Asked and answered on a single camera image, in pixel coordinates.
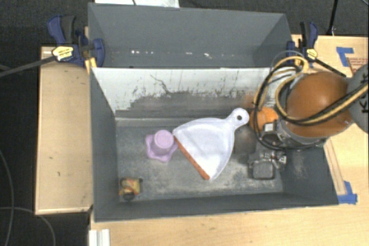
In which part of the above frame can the pale wood board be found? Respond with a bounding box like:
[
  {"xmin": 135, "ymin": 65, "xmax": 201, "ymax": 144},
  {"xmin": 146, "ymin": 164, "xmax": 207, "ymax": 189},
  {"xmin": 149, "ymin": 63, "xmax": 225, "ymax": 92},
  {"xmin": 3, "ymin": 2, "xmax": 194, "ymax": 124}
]
[{"xmin": 34, "ymin": 46, "xmax": 95, "ymax": 215}]

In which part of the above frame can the small yellow and red toy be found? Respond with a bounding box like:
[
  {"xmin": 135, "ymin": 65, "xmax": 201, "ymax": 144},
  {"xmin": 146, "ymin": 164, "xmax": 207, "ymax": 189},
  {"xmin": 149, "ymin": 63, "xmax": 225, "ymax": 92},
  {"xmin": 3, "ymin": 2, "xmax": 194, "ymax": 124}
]
[{"xmin": 118, "ymin": 177, "xmax": 144, "ymax": 202}]

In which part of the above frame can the grey metal bin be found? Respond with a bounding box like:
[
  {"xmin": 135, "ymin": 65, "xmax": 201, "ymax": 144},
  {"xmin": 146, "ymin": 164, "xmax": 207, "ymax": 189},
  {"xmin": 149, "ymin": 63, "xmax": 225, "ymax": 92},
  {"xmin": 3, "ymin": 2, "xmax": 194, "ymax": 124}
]
[{"xmin": 87, "ymin": 2, "xmax": 340, "ymax": 223}]

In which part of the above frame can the purple flower-shaped cup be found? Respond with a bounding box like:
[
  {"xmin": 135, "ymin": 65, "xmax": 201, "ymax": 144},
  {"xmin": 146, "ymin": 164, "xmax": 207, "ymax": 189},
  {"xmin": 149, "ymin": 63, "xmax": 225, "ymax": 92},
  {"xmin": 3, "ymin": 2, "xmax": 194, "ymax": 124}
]
[{"xmin": 144, "ymin": 129, "xmax": 179, "ymax": 164}]

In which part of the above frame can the white dustpan with orange edge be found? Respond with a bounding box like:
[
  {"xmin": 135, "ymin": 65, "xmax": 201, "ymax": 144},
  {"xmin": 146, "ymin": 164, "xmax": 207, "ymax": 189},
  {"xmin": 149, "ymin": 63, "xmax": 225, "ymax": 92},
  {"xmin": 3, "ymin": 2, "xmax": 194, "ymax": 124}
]
[{"xmin": 172, "ymin": 107, "xmax": 250, "ymax": 181}]

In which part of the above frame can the dark grey ball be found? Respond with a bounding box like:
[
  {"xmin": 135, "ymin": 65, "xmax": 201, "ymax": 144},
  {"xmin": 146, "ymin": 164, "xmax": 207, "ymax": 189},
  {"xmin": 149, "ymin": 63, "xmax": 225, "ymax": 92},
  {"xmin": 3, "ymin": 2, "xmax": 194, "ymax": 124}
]
[{"xmin": 234, "ymin": 126, "xmax": 258, "ymax": 155}]

